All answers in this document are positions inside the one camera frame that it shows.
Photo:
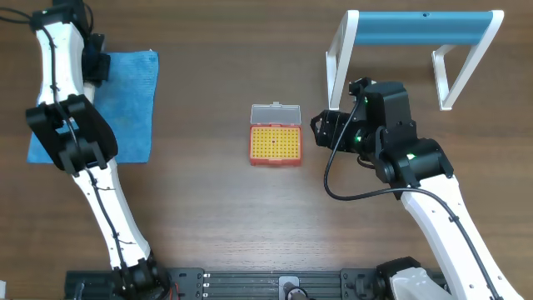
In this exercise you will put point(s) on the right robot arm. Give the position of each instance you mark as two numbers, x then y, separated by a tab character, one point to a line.
433	216

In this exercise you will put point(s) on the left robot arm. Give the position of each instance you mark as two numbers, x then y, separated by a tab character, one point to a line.
62	62

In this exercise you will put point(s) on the red and yellow tip box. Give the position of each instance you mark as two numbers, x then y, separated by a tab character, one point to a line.
275	143

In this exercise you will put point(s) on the blue cloth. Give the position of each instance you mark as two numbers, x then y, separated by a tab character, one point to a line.
129	104

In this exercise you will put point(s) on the white and blue stand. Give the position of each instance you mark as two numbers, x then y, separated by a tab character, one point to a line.
416	28

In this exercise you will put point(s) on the mounting rail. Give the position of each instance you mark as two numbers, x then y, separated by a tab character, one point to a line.
250	285

